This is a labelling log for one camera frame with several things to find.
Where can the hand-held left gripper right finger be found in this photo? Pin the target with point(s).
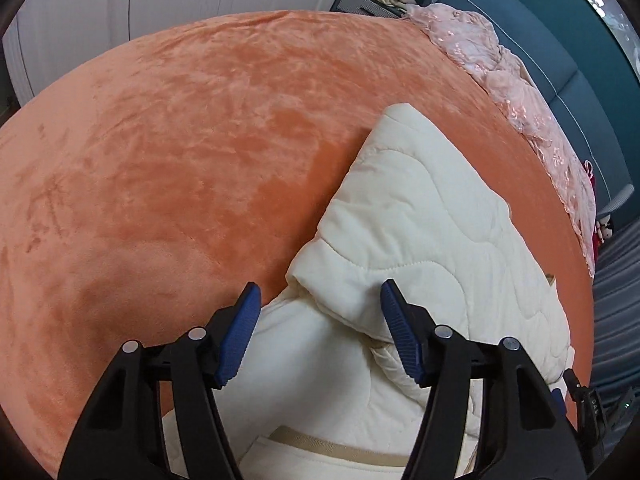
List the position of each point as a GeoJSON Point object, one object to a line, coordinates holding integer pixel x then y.
{"type": "Point", "coordinates": [402, 332]}

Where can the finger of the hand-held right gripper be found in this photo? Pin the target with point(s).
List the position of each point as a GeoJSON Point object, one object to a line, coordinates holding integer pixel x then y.
{"type": "Point", "coordinates": [570, 380]}

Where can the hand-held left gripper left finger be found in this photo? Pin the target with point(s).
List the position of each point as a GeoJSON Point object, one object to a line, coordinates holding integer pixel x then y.
{"type": "Point", "coordinates": [239, 327]}

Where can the cream quilted coat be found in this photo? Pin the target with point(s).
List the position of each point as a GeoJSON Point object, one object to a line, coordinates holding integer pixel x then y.
{"type": "Point", "coordinates": [430, 220]}

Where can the grey pleated curtain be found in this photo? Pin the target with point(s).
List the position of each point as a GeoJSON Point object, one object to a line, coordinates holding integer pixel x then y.
{"type": "Point", "coordinates": [612, 310]}

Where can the small plush doll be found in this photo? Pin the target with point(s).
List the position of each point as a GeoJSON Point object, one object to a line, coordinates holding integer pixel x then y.
{"type": "Point", "coordinates": [606, 225]}

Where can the orange plush bed blanket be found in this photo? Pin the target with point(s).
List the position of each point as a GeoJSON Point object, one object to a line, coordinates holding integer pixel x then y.
{"type": "Point", "coordinates": [165, 170]}

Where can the pink lace quilt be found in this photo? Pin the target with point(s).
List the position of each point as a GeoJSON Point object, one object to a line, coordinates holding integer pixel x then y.
{"type": "Point", "coordinates": [505, 80]}

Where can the blue upholstered headboard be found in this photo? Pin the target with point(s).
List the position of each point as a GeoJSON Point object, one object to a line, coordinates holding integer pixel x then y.
{"type": "Point", "coordinates": [560, 55]}

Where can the grey nightstand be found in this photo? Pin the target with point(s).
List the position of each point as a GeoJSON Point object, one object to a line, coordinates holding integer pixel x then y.
{"type": "Point", "coordinates": [357, 2]}

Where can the white wardrobe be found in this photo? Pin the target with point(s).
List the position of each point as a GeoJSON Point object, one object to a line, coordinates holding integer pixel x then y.
{"type": "Point", "coordinates": [150, 0]}

